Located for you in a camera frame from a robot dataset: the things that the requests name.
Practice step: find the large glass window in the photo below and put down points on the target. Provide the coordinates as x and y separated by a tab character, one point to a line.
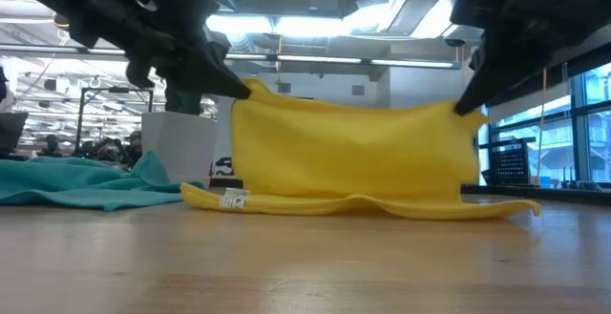
596	137

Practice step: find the small blue box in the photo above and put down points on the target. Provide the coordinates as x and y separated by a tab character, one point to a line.
545	181

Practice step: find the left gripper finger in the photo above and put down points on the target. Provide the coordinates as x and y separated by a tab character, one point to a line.
205	73

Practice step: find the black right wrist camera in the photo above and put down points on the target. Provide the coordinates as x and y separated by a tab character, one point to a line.
477	4

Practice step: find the black dome ceiling fixture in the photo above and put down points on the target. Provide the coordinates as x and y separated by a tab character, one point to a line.
61	20

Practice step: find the dark monitor screen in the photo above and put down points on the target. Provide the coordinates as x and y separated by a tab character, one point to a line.
12	135

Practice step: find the teal microfiber towel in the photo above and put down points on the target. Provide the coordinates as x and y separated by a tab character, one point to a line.
71	185

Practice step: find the yellow microfiber towel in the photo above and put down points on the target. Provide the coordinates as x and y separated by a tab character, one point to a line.
353	152

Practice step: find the green cactus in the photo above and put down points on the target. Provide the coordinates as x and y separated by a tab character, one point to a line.
183	104

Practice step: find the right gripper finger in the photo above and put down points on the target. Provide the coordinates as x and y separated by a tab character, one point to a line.
496	66

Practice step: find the white hexagonal plant pot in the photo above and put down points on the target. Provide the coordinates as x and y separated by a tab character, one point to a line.
179	147

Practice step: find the long linear ceiling light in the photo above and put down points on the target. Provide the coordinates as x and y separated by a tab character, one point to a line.
334	59

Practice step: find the small black background robot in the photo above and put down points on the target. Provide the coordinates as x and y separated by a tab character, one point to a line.
224	164

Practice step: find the person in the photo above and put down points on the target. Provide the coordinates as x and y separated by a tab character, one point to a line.
50	147
134	149

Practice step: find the square wall vent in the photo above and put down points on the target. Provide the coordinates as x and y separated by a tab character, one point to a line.
284	88
358	90

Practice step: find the black background robot arms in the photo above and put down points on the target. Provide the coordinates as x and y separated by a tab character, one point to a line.
100	149

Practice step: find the grey ceiling duct box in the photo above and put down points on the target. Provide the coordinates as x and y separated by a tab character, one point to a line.
329	1

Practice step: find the dome security camera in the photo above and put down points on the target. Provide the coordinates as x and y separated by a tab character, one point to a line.
454	42

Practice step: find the black background stand frame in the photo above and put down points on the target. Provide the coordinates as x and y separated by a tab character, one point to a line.
117	90

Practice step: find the black perforated crate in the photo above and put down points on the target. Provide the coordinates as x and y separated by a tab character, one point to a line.
508	163

